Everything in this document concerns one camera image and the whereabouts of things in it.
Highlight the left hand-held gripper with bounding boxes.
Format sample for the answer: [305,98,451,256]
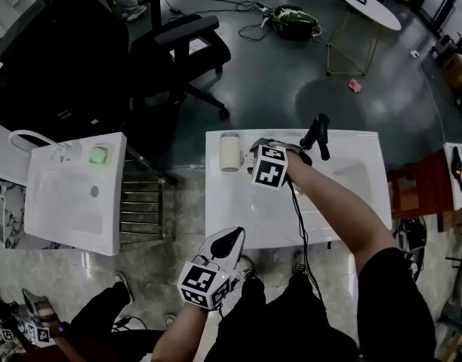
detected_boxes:
[177,226,247,311]

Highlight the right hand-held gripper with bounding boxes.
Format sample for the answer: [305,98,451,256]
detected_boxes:
[249,138,313,190]

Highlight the cream hair dryer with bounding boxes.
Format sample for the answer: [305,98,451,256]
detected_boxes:
[218,131,246,173]

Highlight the person's left forearm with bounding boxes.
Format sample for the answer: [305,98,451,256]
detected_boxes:
[150,302,210,362]

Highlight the person's right forearm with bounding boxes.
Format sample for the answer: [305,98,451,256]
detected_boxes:
[285,152,396,268]

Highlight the person's white left shoe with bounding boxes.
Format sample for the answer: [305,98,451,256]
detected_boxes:
[236,255,259,281]

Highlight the person's white shoe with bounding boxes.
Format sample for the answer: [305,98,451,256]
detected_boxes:
[236,255,259,281]
[292,251,310,275]

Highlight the person's white right shoe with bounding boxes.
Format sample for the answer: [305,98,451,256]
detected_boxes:
[292,251,310,275]

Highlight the person's black clothes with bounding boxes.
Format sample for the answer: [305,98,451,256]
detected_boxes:
[202,247,438,362]

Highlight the white paper sheet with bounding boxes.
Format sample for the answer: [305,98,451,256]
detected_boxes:
[168,38,211,60]

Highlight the black office chair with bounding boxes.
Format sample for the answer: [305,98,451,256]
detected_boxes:
[34,0,233,143]

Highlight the green black bag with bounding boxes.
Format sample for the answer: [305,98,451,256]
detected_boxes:
[272,5,319,41]

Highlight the red-brown wooden cabinet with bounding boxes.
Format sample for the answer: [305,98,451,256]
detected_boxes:
[387,149,455,233]

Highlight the white oval side table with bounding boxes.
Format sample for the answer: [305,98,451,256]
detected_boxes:
[326,0,402,78]

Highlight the black bag white print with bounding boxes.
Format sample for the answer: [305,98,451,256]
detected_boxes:
[402,239,428,283]

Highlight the cardboard box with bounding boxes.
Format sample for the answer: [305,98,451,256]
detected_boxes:
[444,53,462,90]

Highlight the white curved faucet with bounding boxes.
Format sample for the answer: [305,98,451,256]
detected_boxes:
[8,129,70,162]

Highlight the dark framed glass window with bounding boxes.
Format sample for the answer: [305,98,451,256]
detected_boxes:
[419,0,462,41]

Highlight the white board panel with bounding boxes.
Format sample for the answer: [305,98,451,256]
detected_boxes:
[0,118,32,188]

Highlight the black cabinet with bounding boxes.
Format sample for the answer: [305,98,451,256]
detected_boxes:
[0,13,66,135]

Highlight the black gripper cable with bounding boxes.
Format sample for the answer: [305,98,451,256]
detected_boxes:
[287,181,325,305]

